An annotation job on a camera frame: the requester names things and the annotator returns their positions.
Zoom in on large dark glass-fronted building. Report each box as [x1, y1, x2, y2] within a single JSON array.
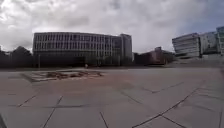
[[32, 31, 134, 68]]

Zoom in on grey concrete slab pavement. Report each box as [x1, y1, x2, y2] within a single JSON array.
[[0, 66, 224, 128]]

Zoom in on raised stone planting bed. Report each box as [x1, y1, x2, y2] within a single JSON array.
[[20, 69, 105, 83]]

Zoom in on pale glass-fronted building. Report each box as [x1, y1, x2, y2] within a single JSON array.
[[171, 25, 224, 64]]

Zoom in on row of dark trees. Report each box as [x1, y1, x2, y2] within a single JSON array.
[[0, 45, 34, 69]]

